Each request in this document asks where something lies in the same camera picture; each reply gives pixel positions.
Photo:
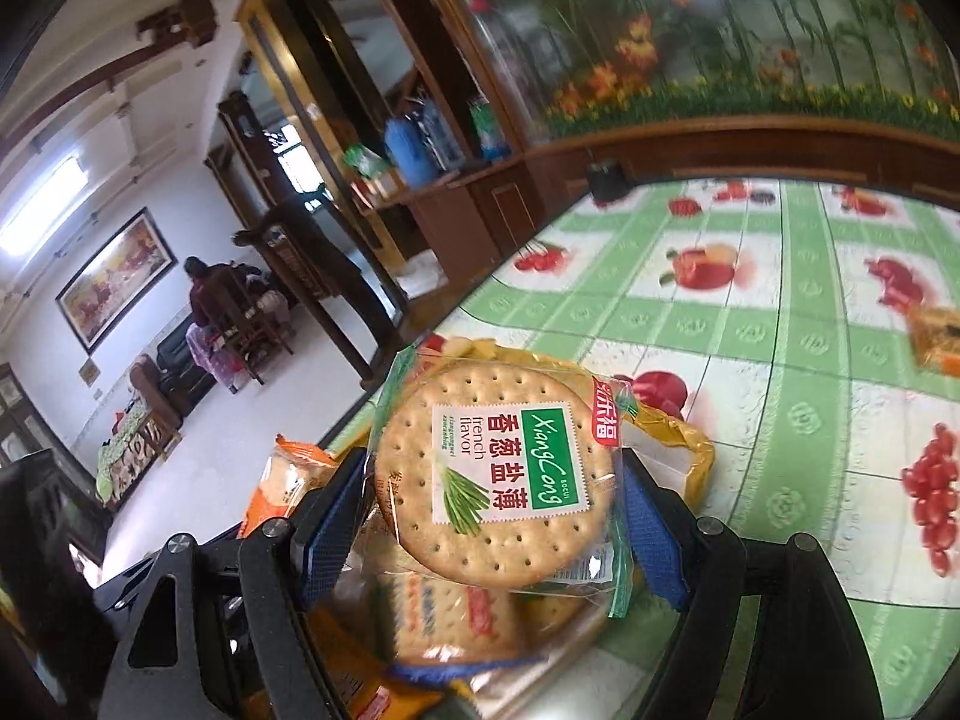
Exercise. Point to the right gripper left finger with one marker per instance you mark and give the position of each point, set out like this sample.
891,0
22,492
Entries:
247,599

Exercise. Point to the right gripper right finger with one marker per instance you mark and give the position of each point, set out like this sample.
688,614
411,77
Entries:
775,610

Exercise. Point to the blue Hokkaido cracker pack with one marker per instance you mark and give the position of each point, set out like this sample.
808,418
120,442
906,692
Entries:
435,631

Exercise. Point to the brown sandwich cracker pack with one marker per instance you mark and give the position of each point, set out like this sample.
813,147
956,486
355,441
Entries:
935,339

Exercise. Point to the orange cheese snack bag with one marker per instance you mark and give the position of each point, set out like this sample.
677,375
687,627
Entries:
293,470

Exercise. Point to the black sofa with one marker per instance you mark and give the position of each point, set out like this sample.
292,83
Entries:
182,381

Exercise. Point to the white foam tray yellow tape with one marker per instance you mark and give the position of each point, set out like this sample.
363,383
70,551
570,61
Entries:
597,666

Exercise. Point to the seated person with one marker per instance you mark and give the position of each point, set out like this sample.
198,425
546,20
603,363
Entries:
238,315

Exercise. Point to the green fruit pattern tablecloth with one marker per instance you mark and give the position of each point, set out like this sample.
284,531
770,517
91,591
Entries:
781,306

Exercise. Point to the framed painting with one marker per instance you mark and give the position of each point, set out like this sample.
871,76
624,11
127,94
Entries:
111,282

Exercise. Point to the dark wooden chair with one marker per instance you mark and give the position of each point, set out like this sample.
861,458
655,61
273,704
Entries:
289,238

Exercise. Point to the ceiling light panel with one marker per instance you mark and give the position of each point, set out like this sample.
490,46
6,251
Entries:
47,205

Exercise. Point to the wooden side cabinet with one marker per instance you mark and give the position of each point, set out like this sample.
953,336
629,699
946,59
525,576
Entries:
473,220

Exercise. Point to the green bag on cabinet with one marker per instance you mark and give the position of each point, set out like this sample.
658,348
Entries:
365,161

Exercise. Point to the blue thermos jug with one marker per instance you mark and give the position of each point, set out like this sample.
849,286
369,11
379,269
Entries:
409,153

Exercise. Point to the small black cup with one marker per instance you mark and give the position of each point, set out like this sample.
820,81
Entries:
607,182

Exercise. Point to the floral glass partition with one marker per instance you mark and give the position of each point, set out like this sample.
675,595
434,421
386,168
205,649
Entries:
570,67

